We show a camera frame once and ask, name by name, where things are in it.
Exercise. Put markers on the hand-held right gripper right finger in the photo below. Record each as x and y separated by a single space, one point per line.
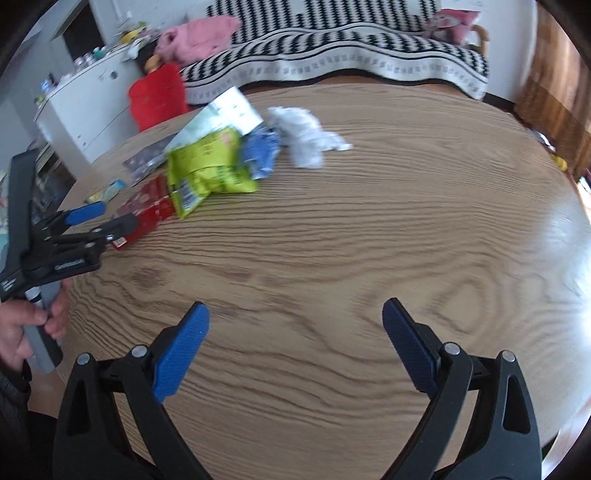
411 346

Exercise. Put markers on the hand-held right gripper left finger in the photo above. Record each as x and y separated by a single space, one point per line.
180 355

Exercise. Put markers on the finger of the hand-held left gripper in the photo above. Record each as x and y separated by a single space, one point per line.
117 226
85 212

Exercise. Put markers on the small blue yellow wrapper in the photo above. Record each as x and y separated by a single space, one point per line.
111 188

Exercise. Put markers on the red snack packet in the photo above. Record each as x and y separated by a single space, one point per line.
150 207

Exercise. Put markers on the dark blue foil wrapper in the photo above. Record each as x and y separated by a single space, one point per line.
145 161

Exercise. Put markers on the large green snack bag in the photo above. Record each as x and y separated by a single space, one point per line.
207 166

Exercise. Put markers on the green white printed bag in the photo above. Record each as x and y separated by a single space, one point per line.
221 110

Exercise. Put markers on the blue plastic wrapper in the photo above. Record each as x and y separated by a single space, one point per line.
261 154

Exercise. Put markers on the white plastic bag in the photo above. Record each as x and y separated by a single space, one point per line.
302 134

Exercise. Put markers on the person's left forearm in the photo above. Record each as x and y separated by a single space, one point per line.
11 397

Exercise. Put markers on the person's left hand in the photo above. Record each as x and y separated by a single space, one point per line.
14 327

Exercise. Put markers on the white shelving rack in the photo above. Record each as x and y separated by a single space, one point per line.
51 184

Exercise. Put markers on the white cabinet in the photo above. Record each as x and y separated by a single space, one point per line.
92 101

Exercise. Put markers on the red plastic chair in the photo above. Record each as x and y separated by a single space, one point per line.
157 97

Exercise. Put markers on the cluster of small bottles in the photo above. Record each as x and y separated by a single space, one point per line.
85 57

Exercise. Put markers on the yellow plush toy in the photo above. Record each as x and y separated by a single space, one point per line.
152 63

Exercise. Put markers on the pink garment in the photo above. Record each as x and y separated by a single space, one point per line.
198 39

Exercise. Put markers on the yellow floor toy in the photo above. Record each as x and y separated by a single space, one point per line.
561 162

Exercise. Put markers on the black white striped blanket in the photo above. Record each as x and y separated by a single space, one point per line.
346 50

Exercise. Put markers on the brown curtain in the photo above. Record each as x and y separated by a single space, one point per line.
558 92

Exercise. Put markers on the pink cartoon pillow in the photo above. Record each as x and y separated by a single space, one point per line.
450 25

